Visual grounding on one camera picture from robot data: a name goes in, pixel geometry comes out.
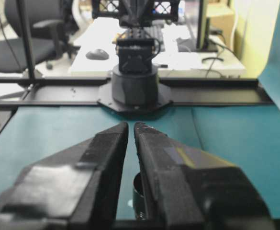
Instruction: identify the dark computer mouse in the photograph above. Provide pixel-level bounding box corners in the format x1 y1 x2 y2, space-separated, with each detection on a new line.
86 48 110 60

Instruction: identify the black computer monitor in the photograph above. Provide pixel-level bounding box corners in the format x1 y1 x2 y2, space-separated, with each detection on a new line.
196 0 221 53

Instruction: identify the black lattice crate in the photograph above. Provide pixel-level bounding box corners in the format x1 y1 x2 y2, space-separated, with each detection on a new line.
94 0 179 18

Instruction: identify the black office chair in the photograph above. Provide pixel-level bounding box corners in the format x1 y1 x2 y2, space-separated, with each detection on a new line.
0 0 82 74

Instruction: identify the blue-green table cloth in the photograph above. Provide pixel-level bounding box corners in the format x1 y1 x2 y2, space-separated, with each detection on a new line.
0 105 280 222

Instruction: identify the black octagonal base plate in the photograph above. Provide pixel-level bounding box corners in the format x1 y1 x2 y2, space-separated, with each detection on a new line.
96 82 174 113

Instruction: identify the brown cardboard box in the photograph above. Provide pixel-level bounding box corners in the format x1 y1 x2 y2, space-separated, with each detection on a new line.
209 9 236 41

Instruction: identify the blue-green backdrop sheet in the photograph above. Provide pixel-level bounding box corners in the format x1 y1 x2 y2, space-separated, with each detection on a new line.
257 0 280 125

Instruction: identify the black vertical frame pole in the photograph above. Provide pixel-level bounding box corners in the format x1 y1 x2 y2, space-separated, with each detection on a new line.
18 0 37 80

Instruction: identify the black computer keyboard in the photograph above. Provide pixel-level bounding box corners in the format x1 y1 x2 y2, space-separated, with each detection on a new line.
149 25 167 52

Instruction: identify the black metal mounting platform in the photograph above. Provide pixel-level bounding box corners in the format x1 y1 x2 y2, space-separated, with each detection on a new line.
0 76 274 107

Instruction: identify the white office desk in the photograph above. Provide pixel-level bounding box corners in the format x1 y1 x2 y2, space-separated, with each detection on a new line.
67 18 247 77

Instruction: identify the black desk cable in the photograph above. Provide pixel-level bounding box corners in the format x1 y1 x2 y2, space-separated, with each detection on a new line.
201 51 228 77

